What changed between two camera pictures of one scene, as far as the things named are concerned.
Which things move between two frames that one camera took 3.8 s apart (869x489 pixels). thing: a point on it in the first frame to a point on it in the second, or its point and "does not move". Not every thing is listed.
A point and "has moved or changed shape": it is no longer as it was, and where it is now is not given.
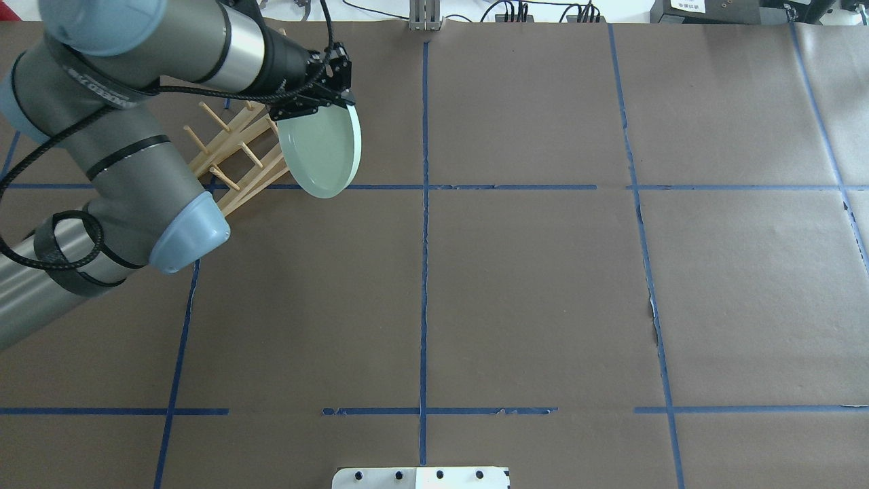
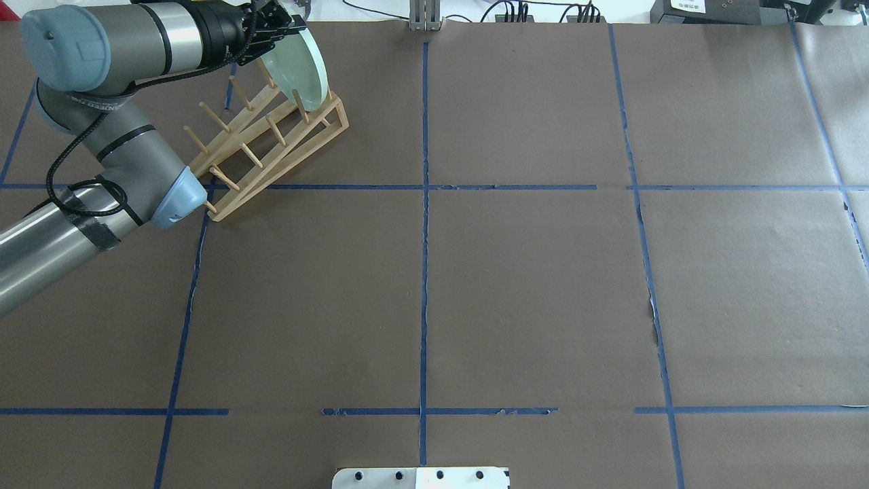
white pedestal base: x=462 y=477 does not move
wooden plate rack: x=246 y=157 does not move
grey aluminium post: x=425 y=15 does not move
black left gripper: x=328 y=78 to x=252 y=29
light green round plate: x=324 y=149 has moved or changed shape
